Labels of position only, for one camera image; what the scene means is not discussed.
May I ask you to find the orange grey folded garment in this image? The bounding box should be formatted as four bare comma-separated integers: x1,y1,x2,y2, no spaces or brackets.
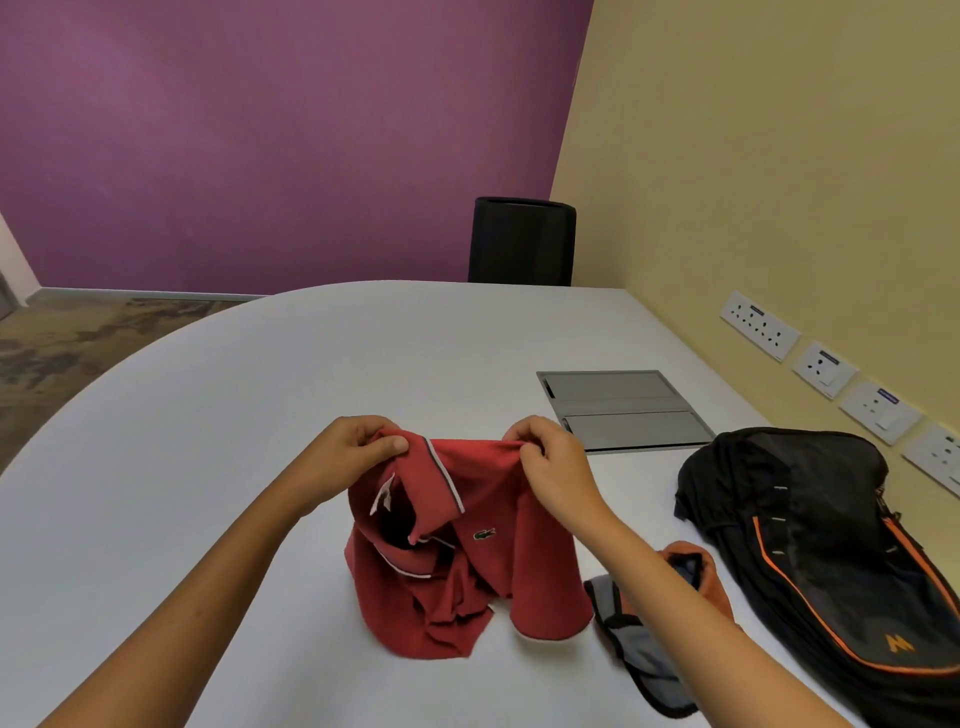
583,540,738,720

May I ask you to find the person's right forearm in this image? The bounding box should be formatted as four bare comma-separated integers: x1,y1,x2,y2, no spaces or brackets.
577,507,852,728

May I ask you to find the person's right hand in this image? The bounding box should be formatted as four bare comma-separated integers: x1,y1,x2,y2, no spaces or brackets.
502,415,606,537

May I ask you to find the black chair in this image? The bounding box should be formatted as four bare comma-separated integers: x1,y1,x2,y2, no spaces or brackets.
468,196,578,288

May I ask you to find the red polo shirt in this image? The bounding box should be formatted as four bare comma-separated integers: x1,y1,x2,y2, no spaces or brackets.
344,429,595,661

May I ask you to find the person's left hand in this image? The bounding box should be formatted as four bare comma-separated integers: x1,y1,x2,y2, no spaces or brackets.
285,415,411,518

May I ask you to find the person's left forearm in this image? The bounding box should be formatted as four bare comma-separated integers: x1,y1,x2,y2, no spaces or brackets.
39,480,320,728

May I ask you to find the wide white wall socket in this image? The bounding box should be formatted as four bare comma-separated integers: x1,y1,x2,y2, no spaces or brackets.
720,290,802,363

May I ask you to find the grey table cable hatch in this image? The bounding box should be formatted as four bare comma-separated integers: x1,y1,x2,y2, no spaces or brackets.
536,369,717,456

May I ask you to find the black orange backpack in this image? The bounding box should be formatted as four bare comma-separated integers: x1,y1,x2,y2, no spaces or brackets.
673,427,960,728

